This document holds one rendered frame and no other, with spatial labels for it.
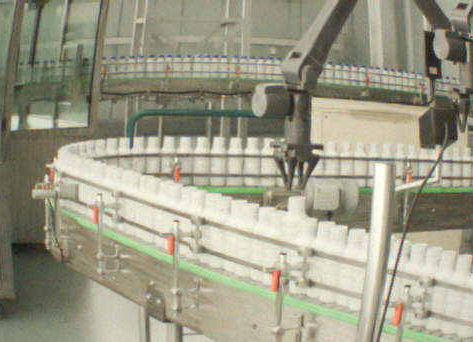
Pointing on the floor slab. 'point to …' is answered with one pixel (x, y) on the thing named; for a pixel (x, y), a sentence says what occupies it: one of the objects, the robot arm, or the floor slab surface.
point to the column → (382, 35)
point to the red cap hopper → (198, 47)
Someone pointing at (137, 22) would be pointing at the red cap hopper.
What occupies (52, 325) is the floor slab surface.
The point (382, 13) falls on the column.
